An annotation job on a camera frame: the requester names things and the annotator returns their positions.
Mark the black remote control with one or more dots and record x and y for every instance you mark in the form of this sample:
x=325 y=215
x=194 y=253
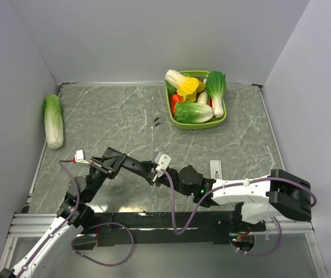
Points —
x=136 y=167

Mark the green plastic basket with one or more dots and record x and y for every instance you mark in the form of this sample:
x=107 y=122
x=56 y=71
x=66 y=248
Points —
x=170 y=90

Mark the white remote control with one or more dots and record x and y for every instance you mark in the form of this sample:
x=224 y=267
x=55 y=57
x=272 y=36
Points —
x=215 y=169

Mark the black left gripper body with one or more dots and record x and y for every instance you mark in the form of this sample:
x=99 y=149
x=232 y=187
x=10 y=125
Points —
x=99 y=172

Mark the red pepper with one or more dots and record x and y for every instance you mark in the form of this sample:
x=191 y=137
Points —
x=173 y=101

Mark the napa cabbage on table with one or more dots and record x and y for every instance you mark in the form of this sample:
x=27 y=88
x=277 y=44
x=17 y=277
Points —
x=53 y=122

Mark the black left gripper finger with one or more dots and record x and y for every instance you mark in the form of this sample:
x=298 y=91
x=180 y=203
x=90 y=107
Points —
x=113 y=157
x=113 y=171

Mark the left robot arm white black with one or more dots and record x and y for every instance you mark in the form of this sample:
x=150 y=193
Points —
x=73 y=217

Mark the white radish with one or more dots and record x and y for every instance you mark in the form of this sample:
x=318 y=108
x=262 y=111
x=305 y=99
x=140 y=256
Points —
x=203 y=98

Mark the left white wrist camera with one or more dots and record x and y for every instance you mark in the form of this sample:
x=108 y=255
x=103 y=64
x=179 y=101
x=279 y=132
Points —
x=80 y=158

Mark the black base bar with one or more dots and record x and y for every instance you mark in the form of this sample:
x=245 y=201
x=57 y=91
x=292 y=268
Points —
x=156 y=227

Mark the yellow leaf cabbage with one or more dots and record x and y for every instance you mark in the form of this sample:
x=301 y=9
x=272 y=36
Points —
x=186 y=87

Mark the green lettuce head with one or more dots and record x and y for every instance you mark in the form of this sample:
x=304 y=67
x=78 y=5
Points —
x=189 y=112

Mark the green bok choy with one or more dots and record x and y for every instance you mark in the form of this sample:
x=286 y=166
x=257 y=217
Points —
x=215 y=88

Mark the aluminium frame rail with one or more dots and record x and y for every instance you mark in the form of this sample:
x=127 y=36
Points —
x=35 y=225

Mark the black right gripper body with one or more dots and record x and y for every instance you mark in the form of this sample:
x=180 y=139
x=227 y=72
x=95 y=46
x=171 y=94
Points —
x=164 y=179

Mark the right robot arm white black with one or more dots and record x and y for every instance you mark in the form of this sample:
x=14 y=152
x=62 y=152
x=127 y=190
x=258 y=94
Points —
x=277 y=194

